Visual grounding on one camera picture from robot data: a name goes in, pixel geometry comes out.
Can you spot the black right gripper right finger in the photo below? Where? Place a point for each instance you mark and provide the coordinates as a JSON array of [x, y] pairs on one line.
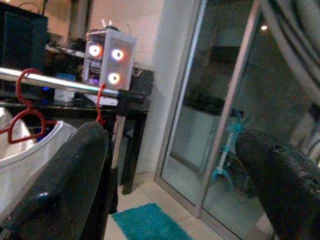
[[287, 195]]

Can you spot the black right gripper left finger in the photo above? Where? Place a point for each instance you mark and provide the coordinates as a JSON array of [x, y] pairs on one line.
[[62, 190]]

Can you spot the red plastic clothes hanger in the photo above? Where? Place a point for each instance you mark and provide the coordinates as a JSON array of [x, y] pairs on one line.
[[98, 105], [16, 87]]

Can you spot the white cotton top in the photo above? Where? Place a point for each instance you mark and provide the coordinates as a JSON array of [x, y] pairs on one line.
[[22, 170]]

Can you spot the light blue white stand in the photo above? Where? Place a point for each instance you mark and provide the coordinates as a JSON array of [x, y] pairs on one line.
[[225, 152]]

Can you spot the black table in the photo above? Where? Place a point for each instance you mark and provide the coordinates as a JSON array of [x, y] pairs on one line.
[[135, 150]]

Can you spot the teal shaggy rug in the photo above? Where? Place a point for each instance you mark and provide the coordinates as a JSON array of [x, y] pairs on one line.
[[150, 222]]

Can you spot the small white box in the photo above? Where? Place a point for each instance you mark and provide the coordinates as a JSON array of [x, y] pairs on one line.
[[63, 95]]

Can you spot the aluminium sliding glass door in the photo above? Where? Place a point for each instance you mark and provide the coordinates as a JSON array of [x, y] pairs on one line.
[[231, 95]]

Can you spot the dark cabinet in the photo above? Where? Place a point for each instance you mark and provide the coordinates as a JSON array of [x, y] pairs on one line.
[[22, 37]]

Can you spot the white computer case glowing fans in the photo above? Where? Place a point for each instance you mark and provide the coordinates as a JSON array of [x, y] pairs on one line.
[[122, 42]]

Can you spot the clothes rack with chrome rail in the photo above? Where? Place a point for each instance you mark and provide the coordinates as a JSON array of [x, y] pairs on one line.
[[62, 83]]

